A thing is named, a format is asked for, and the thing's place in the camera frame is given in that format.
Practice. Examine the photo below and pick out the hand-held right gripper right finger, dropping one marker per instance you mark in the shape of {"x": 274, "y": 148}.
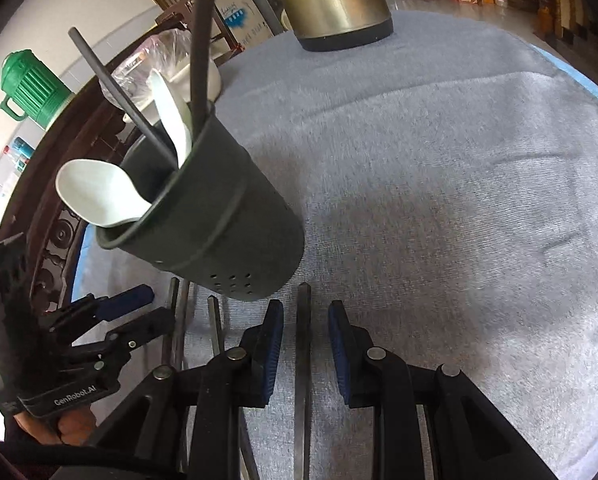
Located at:
{"x": 336, "y": 340}

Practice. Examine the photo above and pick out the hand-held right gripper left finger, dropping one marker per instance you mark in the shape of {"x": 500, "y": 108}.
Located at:
{"x": 274, "y": 345}

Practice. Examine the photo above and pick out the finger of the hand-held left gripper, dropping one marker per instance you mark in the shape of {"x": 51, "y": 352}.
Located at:
{"x": 129, "y": 296}
{"x": 144, "y": 327}

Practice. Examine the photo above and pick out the white plastic spoon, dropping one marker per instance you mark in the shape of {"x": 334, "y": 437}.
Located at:
{"x": 94, "y": 195}
{"x": 171, "y": 110}

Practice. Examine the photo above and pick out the dark green utensil holder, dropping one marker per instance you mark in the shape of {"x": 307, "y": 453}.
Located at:
{"x": 229, "y": 220}

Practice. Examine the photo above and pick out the person's left hand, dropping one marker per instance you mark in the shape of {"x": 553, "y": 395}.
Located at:
{"x": 74, "y": 425}

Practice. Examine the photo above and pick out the dark carved wooden sideboard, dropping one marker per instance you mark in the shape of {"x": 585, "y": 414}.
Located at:
{"x": 54, "y": 210}

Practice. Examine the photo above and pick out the grey tablecloth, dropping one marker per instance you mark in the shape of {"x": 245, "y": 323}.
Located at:
{"x": 429, "y": 210}

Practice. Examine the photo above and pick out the clear water bottle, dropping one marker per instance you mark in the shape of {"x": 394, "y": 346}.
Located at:
{"x": 19, "y": 152}

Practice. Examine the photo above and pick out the green thermos jug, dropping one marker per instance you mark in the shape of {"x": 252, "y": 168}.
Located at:
{"x": 29, "y": 90}

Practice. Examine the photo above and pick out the clear plastic bag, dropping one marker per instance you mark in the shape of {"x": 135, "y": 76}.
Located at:
{"x": 144, "y": 60}

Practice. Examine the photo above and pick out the white printed cardboard box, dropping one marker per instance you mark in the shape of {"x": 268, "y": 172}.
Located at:
{"x": 239, "y": 15}

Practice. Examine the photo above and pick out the brass coloured electric kettle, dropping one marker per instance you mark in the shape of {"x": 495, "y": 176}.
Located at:
{"x": 334, "y": 0}

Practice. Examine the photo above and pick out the blue table cover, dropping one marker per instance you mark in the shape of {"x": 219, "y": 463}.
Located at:
{"x": 574, "y": 72}

